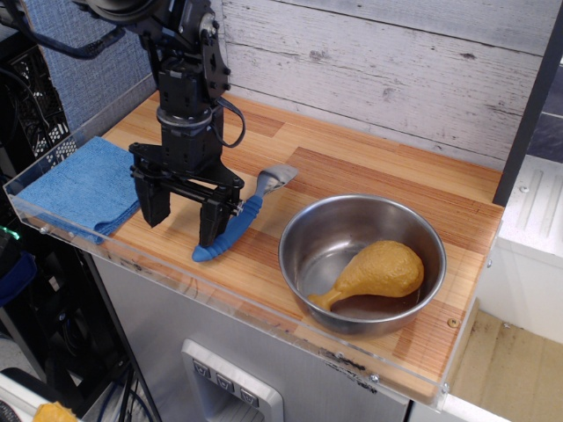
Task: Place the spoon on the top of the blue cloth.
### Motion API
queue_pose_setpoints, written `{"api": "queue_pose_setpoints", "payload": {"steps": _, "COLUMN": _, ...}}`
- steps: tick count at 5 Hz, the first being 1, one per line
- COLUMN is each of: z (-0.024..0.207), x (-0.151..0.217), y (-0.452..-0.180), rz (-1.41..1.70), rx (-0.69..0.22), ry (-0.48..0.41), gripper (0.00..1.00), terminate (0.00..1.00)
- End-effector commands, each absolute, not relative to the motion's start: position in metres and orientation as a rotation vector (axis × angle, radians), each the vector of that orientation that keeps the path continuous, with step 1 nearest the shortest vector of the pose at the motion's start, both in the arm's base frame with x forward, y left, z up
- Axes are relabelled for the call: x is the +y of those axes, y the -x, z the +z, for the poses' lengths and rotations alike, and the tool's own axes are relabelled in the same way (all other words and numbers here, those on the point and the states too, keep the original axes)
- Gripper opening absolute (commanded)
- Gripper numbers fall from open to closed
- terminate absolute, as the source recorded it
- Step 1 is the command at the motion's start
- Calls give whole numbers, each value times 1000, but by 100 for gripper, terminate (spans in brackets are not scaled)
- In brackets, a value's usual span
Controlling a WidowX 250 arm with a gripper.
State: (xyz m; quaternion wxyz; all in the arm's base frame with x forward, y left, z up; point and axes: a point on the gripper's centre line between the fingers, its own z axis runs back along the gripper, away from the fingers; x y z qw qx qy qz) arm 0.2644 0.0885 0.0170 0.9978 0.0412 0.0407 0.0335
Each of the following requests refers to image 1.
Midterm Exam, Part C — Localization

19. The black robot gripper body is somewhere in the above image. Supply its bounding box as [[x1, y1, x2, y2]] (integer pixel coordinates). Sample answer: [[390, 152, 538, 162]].
[[128, 112, 244, 215]]

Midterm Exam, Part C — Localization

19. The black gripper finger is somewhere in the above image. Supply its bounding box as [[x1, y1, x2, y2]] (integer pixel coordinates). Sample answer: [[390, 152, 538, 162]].
[[134, 176, 171, 228], [199, 202, 237, 247]]

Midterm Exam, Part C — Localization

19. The blue handled metal spoon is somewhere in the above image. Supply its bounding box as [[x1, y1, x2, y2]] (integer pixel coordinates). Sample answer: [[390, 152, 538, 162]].
[[192, 164, 298, 263]]

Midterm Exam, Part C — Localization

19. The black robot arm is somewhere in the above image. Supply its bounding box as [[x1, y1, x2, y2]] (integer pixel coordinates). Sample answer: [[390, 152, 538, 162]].
[[80, 1, 245, 247]]

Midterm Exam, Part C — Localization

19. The blue folded cloth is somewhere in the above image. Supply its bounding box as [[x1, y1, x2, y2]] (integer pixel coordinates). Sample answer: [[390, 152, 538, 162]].
[[16, 136, 140, 244]]

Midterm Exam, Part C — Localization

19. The clear acrylic table guard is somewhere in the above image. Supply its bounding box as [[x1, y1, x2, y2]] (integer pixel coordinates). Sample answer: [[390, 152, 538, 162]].
[[2, 126, 504, 412]]

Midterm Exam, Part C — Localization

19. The blue fabric partition panel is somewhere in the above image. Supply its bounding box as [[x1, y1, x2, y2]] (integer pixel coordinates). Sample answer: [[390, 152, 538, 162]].
[[22, 1, 156, 133]]

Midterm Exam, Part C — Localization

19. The black plastic crate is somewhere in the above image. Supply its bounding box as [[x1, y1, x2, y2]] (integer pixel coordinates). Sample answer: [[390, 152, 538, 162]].
[[2, 46, 69, 156]]

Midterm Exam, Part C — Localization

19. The silver toy fridge cabinet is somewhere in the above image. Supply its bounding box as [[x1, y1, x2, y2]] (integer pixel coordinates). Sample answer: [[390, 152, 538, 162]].
[[93, 258, 411, 421]]

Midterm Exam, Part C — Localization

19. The stainless steel bowl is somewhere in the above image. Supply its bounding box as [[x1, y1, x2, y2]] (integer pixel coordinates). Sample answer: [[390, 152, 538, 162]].
[[278, 193, 447, 337]]

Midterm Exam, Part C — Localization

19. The toy chicken drumstick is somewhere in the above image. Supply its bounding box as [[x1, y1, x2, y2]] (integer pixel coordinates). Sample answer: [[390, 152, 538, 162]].
[[308, 240, 425, 311]]

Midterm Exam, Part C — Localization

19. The yellow object bottom left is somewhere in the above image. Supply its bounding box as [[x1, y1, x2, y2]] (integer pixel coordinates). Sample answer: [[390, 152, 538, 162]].
[[33, 402, 78, 422]]

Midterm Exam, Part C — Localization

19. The white toy sink unit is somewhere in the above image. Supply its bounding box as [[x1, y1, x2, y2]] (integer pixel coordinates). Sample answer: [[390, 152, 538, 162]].
[[476, 156, 562, 343]]

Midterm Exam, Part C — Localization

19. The dark grey right post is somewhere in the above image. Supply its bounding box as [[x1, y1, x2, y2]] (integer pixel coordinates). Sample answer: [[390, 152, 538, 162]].
[[493, 2, 562, 207]]

